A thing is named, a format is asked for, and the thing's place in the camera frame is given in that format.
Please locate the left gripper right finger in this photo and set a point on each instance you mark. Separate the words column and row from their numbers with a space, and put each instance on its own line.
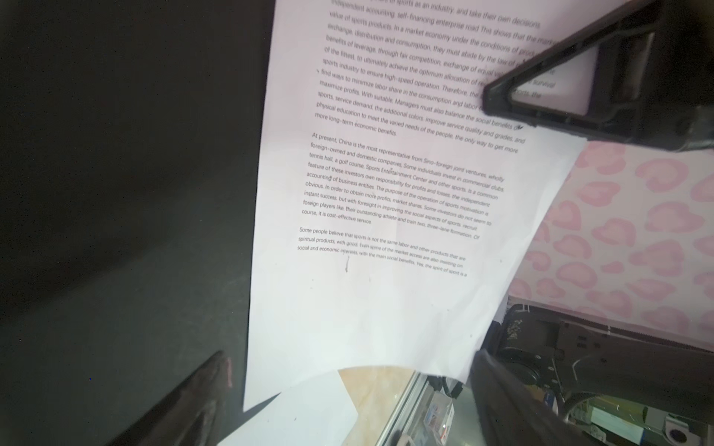
column 507, row 413

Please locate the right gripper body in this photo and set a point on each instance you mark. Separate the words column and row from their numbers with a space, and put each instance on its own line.
column 670, row 71

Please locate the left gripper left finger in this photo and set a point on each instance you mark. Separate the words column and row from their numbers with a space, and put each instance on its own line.
column 191, row 414

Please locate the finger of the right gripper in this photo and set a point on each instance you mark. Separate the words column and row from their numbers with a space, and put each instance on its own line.
column 610, row 111

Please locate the paper sheet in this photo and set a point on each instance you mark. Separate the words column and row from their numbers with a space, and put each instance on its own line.
column 392, row 212
column 317, row 412

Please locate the orange and black folder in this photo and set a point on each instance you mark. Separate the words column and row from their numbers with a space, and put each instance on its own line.
column 130, row 133

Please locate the small red label bag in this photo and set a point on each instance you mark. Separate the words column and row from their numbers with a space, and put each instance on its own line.
column 439, row 417

